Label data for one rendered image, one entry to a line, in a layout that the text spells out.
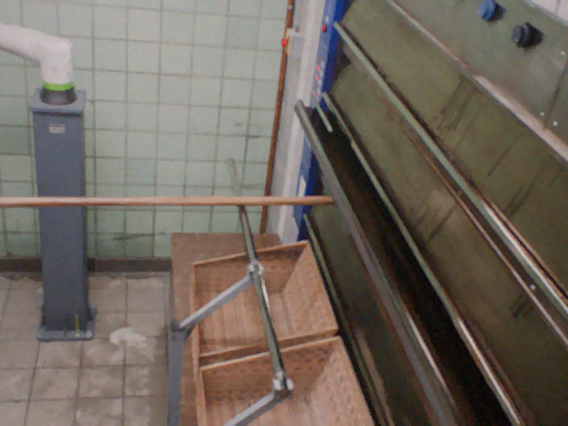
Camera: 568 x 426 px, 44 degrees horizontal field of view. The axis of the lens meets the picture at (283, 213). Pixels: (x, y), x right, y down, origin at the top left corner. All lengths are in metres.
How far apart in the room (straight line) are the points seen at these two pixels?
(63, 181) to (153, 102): 0.67
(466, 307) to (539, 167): 0.36
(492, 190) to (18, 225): 2.89
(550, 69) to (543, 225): 0.28
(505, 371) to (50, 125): 2.16
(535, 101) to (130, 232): 2.82
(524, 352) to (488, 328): 0.12
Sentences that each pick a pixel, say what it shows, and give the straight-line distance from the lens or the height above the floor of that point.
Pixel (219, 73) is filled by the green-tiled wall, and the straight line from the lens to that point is 3.50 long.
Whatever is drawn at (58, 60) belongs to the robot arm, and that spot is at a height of 1.39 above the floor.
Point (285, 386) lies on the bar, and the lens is 1.72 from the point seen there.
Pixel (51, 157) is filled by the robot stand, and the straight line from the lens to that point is 3.10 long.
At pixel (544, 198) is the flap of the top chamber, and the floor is 1.81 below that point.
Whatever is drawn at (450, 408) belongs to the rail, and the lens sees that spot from 1.39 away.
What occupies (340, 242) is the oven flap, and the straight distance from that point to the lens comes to 2.53.
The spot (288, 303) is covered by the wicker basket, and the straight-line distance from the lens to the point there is 2.89.
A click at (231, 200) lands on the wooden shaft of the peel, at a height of 1.20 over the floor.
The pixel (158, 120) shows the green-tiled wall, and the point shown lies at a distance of 3.58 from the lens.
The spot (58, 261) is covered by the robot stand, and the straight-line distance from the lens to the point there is 3.38.
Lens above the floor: 2.36
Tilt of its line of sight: 30 degrees down
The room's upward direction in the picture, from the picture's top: 8 degrees clockwise
